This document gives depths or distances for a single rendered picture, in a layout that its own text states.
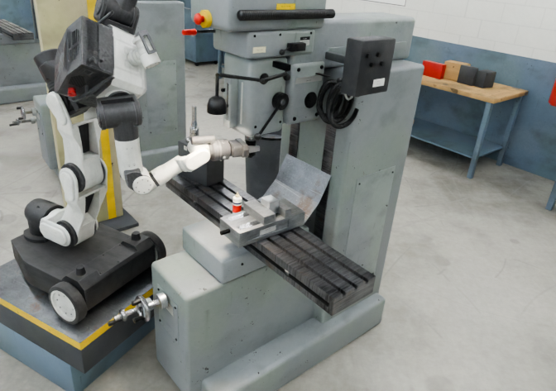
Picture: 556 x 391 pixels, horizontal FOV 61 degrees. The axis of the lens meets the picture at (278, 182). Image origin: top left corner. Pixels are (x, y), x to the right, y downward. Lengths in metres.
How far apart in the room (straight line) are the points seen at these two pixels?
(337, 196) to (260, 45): 0.84
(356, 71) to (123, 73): 0.86
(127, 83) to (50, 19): 1.55
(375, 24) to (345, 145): 0.55
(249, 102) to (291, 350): 1.29
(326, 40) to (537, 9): 4.00
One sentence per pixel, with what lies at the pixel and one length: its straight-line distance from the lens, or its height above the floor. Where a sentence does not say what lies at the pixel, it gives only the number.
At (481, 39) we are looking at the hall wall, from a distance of 6.04.
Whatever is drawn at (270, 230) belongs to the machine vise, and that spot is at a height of 0.94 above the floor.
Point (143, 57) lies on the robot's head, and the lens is 1.85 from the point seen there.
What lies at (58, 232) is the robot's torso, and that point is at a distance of 2.50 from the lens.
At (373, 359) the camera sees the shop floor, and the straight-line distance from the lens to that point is 2.83.
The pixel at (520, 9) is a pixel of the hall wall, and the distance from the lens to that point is 5.86.
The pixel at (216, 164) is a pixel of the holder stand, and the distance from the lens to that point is 2.38.
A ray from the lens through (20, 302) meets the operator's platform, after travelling 2.63.
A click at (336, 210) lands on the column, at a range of 2.27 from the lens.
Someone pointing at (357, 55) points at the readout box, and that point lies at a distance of 1.80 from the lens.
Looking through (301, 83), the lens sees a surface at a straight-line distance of 1.96.
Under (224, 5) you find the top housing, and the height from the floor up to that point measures 1.82.
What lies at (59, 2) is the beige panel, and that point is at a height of 1.63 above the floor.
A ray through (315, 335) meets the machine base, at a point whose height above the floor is 0.20.
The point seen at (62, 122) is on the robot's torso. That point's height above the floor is 1.29.
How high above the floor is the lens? 1.97
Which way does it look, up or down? 26 degrees down
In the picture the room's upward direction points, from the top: 4 degrees clockwise
